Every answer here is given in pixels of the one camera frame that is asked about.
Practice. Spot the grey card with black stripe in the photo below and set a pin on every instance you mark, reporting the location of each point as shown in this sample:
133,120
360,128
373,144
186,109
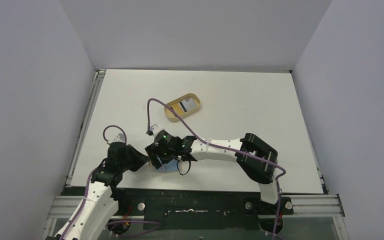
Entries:
188,104

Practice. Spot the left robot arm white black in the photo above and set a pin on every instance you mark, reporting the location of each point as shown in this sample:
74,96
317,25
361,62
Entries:
98,204

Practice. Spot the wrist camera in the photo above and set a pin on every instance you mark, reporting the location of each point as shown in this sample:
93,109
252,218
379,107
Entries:
119,138
153,130

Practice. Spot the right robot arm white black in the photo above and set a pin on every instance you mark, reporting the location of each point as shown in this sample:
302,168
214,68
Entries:
254,156

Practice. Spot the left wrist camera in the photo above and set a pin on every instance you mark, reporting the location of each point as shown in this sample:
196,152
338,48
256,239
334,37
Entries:
119,138

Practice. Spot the yellow card with black stripe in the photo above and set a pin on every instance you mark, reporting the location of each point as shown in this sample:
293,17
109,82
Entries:
177,108

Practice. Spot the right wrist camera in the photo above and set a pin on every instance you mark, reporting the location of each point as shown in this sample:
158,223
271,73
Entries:
153,130

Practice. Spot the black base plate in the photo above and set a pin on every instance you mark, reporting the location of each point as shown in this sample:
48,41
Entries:
194,210

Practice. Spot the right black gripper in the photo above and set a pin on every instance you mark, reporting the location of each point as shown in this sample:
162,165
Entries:
158,157

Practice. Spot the beige leather card holder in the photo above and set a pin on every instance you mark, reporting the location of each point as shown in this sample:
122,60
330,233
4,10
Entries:
153,168

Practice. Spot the beige oval tray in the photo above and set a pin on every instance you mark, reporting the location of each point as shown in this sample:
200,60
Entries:
172,117

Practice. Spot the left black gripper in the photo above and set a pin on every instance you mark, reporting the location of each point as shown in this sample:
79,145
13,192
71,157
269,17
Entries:
140,158

